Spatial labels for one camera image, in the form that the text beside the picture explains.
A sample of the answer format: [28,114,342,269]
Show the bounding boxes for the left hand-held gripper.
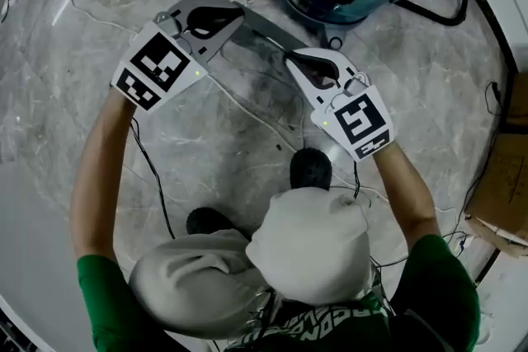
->
[110,0,309,113]

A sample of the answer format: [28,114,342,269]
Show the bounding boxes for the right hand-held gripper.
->
[284,47,396,163]

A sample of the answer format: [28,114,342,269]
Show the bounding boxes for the person's right forearm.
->
[370,139,443,249]

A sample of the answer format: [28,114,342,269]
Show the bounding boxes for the person's left forearm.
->
[68,86,139,263]

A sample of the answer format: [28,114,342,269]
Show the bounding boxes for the black shoe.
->
[289,148,333,191]
[186,206,238,237]

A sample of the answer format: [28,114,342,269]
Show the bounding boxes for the light grey trousers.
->
[128,185,375,342]

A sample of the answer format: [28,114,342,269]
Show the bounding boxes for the large cardboard box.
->
[463,131,528,260]

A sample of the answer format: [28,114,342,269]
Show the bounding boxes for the green printed shirt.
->
[76,232,483,352]

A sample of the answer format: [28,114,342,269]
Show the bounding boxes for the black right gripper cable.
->
[329,160,375,211]

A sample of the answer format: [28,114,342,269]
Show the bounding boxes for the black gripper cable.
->
[129,117,177,241]
[329,160,375,211]

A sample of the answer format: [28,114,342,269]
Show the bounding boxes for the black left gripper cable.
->
[129,117,177,241]

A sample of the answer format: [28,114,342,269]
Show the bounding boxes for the thin white floor cable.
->
[35,0,140,37]

